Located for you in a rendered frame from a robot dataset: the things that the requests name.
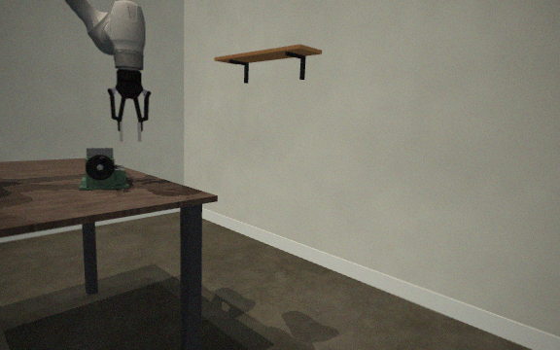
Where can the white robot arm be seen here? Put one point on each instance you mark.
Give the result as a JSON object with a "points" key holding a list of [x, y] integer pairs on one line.
{"points": [[124, 28]]}

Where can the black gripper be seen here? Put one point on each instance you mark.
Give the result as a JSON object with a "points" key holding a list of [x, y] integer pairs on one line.
{"points": [[129, 86]]}

